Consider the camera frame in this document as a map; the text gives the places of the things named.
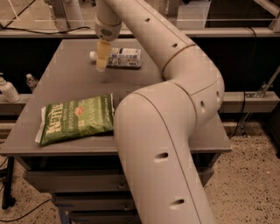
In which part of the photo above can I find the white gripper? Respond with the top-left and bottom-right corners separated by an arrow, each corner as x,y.
94,17 -> 122,72

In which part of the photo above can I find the clear plastic bottle blue label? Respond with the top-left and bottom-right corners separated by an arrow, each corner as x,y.
102,47 -> 142,68

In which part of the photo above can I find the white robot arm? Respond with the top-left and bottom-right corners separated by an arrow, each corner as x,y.
95,0 -> 224,224

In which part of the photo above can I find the small clear water bottle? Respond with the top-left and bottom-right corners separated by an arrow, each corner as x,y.
25,73 -> 39,92

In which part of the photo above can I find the green potato chip bag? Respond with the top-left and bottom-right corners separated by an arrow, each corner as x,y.
35,94 -> 114,145

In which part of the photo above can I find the black stand leg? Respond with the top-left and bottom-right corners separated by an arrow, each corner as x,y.
0,157 -> 16,210

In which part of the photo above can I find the black cable on rail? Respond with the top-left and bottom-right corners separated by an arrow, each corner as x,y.
0,22 -> 91,36

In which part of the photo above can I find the black floor cable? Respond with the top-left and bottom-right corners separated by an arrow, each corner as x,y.
0,198 -> 53,223

